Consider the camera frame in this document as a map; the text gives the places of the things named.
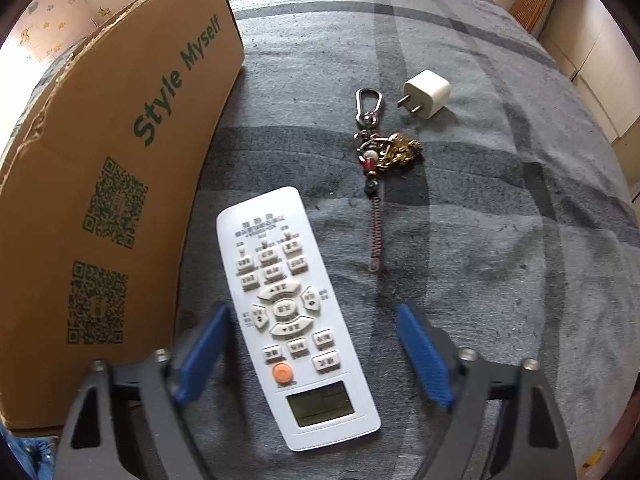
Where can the white charger plug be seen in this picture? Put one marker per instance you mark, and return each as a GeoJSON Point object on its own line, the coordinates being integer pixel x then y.
{"type": "Point", "coordinates": [430, 92]}

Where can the grey plaid bed sheet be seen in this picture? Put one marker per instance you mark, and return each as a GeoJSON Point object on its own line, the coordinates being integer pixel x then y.
{"type": "Point", "coordinates": [475, 235]}

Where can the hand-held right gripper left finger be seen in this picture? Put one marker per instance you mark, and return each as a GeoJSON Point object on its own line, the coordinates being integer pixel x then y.
{"type": "Point", "coordinates": [205, 355]}

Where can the white remote control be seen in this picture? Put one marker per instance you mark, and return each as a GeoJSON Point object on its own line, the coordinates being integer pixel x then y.
{"type": "Point", "coordinates": [280, 270]}

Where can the brown cardboard box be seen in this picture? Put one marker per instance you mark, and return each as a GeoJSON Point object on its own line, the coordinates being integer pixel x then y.
{"type": "Point", "coordinates": [125, 185]}

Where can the cream wardrobe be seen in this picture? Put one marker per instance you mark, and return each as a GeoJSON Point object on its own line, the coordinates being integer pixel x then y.
{"type": "Point", "coordinates": [590, 60]}

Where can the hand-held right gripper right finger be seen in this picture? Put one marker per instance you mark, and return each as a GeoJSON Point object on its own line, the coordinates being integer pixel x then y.
{"type": "Point", "coordinates": [425, 355]}

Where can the blue cloth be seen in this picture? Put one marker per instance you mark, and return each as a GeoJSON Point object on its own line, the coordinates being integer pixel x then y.
{"type": "Point", "coordinates": [30, 460]}

